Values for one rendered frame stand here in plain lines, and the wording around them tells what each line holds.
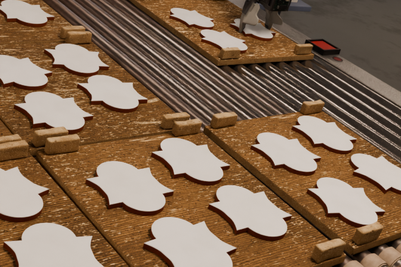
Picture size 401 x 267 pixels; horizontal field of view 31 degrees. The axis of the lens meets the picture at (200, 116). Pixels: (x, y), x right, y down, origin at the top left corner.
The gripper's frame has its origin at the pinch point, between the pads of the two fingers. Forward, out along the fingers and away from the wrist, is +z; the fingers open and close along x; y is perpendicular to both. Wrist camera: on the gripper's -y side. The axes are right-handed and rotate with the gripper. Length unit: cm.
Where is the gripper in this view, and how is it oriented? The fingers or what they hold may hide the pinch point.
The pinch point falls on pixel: (253, 28)
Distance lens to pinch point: 206.1
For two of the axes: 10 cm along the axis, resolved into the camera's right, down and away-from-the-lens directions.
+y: 5.8, 5.1, -6.4
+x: 7.8, -0.9, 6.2
